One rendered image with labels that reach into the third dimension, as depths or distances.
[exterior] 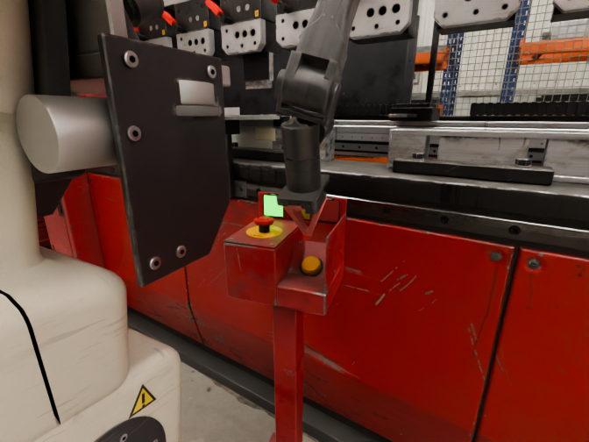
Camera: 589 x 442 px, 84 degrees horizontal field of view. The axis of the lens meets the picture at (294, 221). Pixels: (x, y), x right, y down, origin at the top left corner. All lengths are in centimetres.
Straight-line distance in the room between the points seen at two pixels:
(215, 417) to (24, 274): 114
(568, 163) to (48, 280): 83
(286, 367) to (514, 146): 67
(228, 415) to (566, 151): 123
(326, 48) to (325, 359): 81
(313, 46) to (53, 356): 43
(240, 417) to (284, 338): 65
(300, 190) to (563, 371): 61
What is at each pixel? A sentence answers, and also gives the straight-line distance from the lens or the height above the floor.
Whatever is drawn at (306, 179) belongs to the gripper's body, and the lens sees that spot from 52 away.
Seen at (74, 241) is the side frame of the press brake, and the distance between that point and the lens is 173.
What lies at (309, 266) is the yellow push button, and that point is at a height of 72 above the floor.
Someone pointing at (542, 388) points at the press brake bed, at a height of 49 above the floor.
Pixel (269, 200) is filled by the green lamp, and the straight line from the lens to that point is 73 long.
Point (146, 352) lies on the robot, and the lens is 34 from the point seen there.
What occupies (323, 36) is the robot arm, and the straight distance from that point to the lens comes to 49.
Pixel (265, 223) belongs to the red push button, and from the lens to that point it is 64.
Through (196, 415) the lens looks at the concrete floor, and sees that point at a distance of 138.
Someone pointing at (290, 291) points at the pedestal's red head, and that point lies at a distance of 61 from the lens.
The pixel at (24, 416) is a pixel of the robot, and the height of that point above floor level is 83.
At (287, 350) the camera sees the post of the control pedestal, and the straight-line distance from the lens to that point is 76.
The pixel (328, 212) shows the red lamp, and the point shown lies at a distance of 69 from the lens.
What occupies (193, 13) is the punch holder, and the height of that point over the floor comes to 130.
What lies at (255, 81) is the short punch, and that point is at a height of 110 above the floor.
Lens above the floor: 100
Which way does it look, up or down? 18 degrees down
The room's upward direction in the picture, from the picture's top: straight up
